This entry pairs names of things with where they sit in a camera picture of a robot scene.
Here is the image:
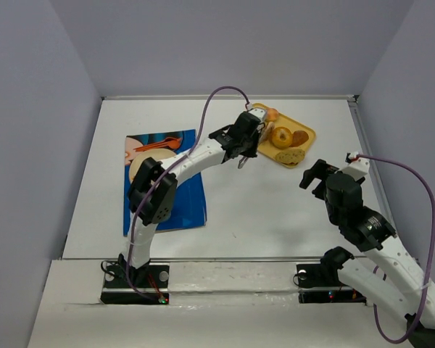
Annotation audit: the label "metal tongs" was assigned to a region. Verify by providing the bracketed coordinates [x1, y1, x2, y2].
[238, 123, 266, 170]

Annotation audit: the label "oval golden bread roll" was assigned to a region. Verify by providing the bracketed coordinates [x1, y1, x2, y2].
[260, 121, 275, 143]

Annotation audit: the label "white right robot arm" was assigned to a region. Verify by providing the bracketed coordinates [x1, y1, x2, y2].
[294, 153, 435, 347]

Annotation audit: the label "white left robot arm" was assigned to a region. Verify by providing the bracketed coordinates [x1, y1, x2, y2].
[118, 108, 265, 288]

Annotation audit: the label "seeded bread slice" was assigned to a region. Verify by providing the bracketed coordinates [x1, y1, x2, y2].
[275, 148, 305, 166]

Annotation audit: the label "brown oblong bread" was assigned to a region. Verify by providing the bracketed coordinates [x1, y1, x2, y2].
[291, 130, 309, 147]

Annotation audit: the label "round pink-topped bun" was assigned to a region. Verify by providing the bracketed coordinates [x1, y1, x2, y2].
[265, 108, 279, 122]

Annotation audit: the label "golden bagel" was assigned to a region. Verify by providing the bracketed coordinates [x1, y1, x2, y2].
[270, 127, 293, 149]

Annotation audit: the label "yellow tray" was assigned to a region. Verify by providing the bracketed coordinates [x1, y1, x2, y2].
[253, 103, 316, 168]

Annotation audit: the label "blue illustrated book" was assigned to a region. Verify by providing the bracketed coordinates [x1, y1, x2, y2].
[123, 130, 207, 236]

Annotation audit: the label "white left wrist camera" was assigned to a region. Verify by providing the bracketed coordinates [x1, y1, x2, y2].
[247, 105, 267, 123]

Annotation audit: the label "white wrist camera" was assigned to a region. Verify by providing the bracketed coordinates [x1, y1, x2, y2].
[341, 152, 370, 181]
[247, 105, 267, 123]

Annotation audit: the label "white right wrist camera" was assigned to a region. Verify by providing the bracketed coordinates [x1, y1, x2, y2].
[341, 152, 370, 181]

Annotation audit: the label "metal table rail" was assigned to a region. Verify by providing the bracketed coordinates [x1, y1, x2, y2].
[101, 93, 357, 102]

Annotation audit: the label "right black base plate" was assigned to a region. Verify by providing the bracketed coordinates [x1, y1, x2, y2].
[292, 263, 367, 305]

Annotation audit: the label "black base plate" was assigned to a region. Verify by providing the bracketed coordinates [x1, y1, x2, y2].
[292, 263, 367, 305]
[100, 260, 170, 305]

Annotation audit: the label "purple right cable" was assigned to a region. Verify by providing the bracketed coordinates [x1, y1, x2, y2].
[357, 154, 435, 344]

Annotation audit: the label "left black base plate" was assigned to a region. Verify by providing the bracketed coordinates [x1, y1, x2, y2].
[100, 260, 170, 305]

